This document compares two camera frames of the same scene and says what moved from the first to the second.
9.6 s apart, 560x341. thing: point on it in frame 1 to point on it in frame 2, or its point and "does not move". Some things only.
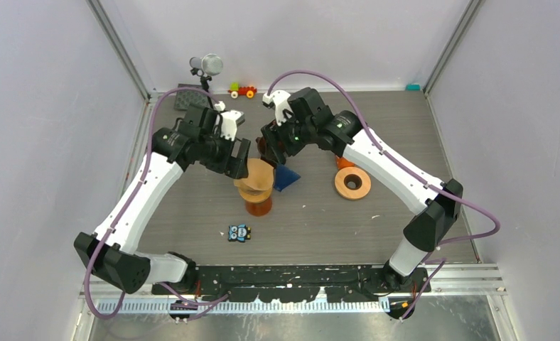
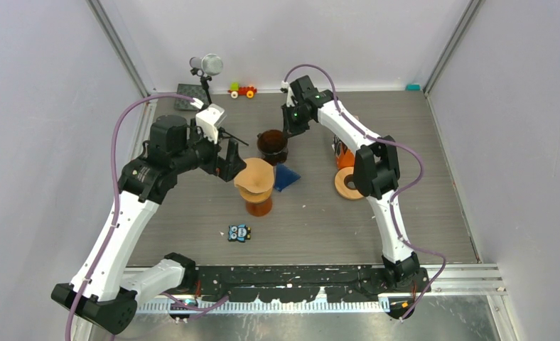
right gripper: x=274 y=133 to x=290 y=128
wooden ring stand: x=352 y=182 does not move
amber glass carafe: x=259 y=209 does not move
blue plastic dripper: x=284 y=176 does not move
